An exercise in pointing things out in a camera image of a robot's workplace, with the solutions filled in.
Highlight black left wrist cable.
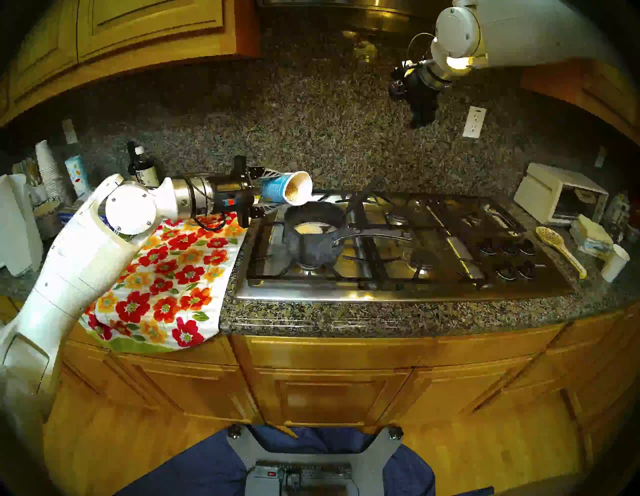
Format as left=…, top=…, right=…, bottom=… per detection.
left=192, top=212, right=228, bottom=233

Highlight patterned ceramic spoon rest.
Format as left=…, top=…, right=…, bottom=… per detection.
left=535, top=226, right=588, bottom=281

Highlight dark speckled saucepan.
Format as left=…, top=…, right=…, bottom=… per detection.
left=283, top=201, right=413, bottom=268

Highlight stack of white cups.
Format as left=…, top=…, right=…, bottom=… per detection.
left=34, top=139, right=71, bottom=201

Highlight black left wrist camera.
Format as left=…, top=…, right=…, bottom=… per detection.
left=215, top=193, right=253, bottom=213

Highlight dark blue cloth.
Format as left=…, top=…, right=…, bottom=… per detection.
left=115, top=424, right=496, bottom=496

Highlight stainless range hood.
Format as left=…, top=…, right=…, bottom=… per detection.
left=256, top=0, right=436, bottom=33

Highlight white decorated ceramic jar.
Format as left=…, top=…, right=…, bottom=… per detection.
left=607, top=192, right=632, bottom=223

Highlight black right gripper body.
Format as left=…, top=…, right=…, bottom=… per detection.
left=406, top=71, right=441, bottom=107

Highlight floral kitchen towel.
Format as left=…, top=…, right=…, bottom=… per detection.
left=80, top=212, right=248, bottom=353

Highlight dark bottle white cap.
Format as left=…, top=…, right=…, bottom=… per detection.
left=131, top=146, right=161, bottom=188

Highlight blue oatmeal paper cup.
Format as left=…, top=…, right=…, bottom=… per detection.
left=260, top=171, right=314, bottom=207

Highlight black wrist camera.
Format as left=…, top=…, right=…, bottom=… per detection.
left=215, top=193, right=253, bottom=213
left=389, top=62, right=413, bottom=101

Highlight blue foil sheet box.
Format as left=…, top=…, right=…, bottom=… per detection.
left=57, top=205, right=108, bottom=236

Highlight bundle of wooden utensils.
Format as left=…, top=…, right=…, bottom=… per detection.
left=20, top=156, right=43, bottom=187

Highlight black cooking spoon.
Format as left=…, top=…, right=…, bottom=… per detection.
left=345, top=174, right=385, bottom=221

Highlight patterned round basket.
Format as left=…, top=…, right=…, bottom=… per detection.
left=32, top=197, right=63, bottom=241

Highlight folded dish cloth stack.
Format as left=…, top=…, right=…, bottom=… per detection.
left=570, top=214, right=615, bottom=261

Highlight white wall outlet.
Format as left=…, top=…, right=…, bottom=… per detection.
left=462, top=105, right=487, bottom=140

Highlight stainless gas stovetop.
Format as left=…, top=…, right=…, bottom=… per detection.
left=234, top=187, right=576, bottom=304

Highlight white toaster oven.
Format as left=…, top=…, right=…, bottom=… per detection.
left=513, top=162, right=610, bottom=227

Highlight dry oats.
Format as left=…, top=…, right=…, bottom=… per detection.
left=285, top=174, right=312, bottom=205

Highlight grey power strip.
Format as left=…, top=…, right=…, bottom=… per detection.
left=254, top=462, right=353, bottom=483

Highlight wooden wall cabinet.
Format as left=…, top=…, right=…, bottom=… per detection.
left=0, top=0, right=261, bottom=126
left=520, top=55, right=640, bottom=146

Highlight leaf print paper cup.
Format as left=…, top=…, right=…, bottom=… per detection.
left=64, top=155, right=92, bottom=196

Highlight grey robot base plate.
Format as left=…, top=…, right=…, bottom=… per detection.
left=227, top=424, right=405, bottom=496

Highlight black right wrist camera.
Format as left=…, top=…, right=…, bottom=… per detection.
left=389, top=62, right=413, bottom=101

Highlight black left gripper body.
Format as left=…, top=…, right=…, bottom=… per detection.
left=214, top=155, right=264, bottom=229

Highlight white paper towel roll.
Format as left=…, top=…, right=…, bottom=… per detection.
left=0, top=173, right=45, bottom=277

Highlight wooden base cabinets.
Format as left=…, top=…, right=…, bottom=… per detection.
left=0, top=300, right=640, bottom=456

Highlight plain white paper cup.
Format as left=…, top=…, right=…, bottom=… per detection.
left=600, top=243, right=631, bottom=284

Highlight thin right wrist cable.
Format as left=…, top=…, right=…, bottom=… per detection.
left=406, top=32, right=436, bottom=63

